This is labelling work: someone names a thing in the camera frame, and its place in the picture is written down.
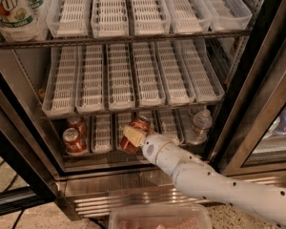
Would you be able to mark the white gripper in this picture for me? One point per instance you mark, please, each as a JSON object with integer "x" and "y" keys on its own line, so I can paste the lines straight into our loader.
{"x": 153, "y": 146}

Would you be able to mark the open fridge door left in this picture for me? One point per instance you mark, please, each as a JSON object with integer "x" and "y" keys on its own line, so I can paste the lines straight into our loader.
{"x": 19, "y": 155}

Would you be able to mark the middle wire shelf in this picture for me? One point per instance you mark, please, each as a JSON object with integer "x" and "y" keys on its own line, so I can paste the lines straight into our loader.
{"x": 65, "y": 112}

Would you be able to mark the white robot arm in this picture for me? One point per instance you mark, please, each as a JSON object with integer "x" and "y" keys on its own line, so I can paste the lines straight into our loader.
{"x": 195, "y": 178}

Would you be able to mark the clear water bottle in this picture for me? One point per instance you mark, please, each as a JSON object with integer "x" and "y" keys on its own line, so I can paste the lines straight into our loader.
{"x": 201, "y": 123}

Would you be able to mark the red coke can front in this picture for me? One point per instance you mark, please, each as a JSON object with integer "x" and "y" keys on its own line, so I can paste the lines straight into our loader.
{"x": 134, "y": 133}

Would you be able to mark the red coke can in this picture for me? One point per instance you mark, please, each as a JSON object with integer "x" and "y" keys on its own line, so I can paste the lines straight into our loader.
{"x": 78, "y": 122}
{"x": 75, "y": 144}
{"x": 134, "y": 133}

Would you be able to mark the red coke can rear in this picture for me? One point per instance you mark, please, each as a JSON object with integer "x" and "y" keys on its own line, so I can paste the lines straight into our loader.
{"x": 75, "y": 144}

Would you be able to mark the fridge grille base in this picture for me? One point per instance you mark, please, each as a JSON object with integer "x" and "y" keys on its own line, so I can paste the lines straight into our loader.
{"x": 98, "y": 194}

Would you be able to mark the fridge door frame right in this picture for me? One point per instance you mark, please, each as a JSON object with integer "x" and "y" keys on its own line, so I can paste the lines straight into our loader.
{"x": 242, "y": 143}

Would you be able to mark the top wire shelf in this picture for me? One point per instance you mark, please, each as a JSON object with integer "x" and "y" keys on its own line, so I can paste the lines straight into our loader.
{"x": 88, "y": 40}

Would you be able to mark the wire shelf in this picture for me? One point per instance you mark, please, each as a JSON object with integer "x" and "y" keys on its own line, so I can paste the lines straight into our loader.
{"x": 65, "y": 112}
{"x": 88, "y": 40}

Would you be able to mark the white 7up bottle front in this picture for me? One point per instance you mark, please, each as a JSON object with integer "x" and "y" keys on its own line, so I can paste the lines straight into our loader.
{"x": 17, "y": 22}

